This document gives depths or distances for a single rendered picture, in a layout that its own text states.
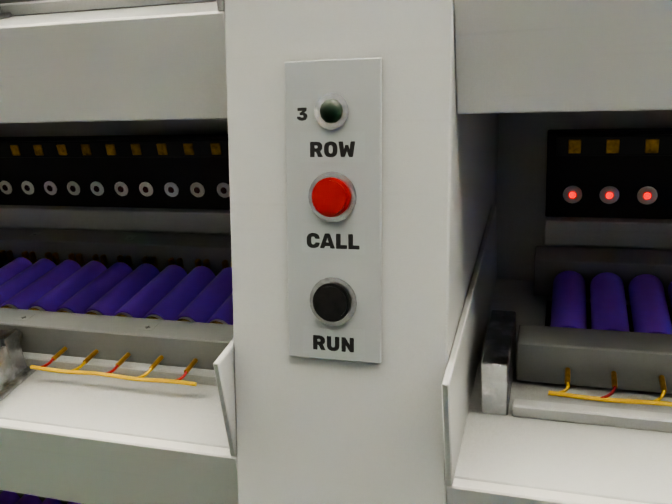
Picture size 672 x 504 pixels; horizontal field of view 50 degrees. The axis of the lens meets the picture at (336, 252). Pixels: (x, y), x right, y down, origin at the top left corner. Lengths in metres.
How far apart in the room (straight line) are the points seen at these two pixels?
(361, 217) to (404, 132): 0.04
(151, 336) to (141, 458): 0.07
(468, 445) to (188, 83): 0.20
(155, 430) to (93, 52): 0.18
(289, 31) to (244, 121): 0.04
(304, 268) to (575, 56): 0.13
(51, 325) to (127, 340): 0.05
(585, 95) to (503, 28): 0.04
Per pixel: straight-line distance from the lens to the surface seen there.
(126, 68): 0.34
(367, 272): 0.29
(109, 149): 0.54
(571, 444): 0.34
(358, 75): 0.29
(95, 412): 0.39
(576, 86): 0.29
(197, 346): 0.39
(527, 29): 0.29
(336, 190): 0.29
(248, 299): 0.31
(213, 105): 0.33
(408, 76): 0.29
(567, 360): 0.36
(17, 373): 0.44
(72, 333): 0.43
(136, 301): 0.45
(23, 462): 0.42
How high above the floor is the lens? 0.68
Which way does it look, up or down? 8 degrees down
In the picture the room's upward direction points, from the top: straight up
